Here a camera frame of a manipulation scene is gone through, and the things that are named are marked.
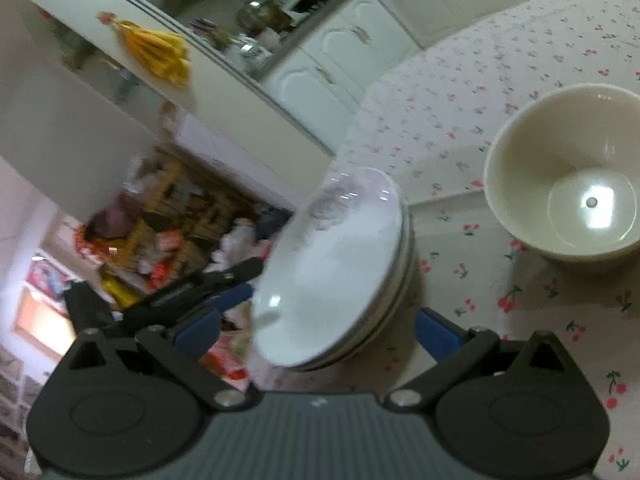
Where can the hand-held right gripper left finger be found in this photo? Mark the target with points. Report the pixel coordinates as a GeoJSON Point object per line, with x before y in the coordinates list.
{"type": "Point", "coordinates": [197, 335]}

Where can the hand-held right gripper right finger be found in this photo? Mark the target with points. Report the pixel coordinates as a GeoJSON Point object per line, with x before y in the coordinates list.
{"type": "Point", "coordinates": [437, 335]}

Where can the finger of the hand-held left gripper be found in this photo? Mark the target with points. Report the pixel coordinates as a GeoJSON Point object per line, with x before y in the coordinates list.
{"type": "Point", "coordinates": [235, 296]}
{"type": "Point", "coordinates": [220, 276]}

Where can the large plain white plate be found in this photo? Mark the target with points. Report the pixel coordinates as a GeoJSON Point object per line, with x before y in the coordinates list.
{"type": "Point", "coordinates": [395, 316]}

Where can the white plate with grey flower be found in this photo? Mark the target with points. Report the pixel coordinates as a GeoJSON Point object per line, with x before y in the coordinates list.
{"type": "Point", "coordinates": [404, 260]}
{"type": "Point", "coordinates": [325, 285]}

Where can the cream plastic bowl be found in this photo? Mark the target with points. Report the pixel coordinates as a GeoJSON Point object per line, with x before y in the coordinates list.
{"type": "Point", "coordinates": [525, 160]}

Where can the cluttered storage shelf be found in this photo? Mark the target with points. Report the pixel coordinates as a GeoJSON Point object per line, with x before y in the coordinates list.
{"type": "Point", "coordinates": [175, 225]}

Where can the cherry print tablecloth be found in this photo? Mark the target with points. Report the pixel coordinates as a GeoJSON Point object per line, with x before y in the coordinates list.
{"type": "Point", "coordinates": [450, 110]}

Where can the yellow towel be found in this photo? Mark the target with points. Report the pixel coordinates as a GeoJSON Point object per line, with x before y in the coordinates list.
{"type": "Point", "coordinates": [155, 52]}

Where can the steel stockpot with lid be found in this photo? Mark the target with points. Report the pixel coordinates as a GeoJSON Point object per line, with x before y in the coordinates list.
{"type": "Point", "coordinates": [262, 16]}

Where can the white kitchen base cabinets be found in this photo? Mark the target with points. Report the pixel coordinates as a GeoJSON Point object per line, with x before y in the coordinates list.
{"type": "Point", "coordinates": [350, 45]}

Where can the red wall picture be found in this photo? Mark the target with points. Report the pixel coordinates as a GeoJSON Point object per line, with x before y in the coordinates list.
{"type": "Point", "coordinates": [45, 282]}

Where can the red wall hook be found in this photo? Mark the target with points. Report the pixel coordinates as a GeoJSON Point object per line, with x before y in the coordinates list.
{"type": "Point", "coordinates": [106, 18]}

